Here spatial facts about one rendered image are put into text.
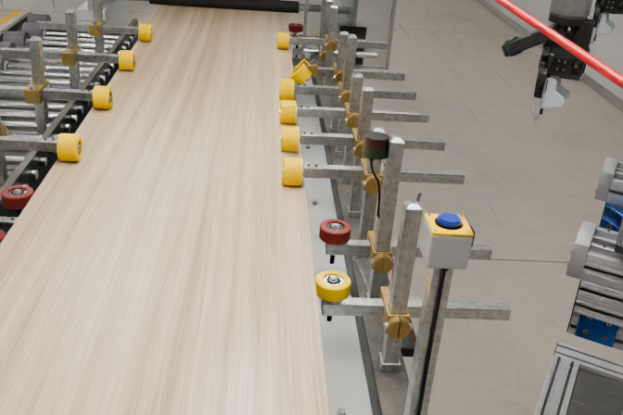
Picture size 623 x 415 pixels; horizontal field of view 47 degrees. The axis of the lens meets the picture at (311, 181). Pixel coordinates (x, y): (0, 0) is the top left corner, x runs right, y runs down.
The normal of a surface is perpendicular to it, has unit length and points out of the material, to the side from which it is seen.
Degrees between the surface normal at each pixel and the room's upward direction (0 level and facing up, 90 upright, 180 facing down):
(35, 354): 0
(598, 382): 0
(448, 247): 90
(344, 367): 0
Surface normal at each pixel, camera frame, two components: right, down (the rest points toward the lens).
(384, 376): 0.07, -0.90
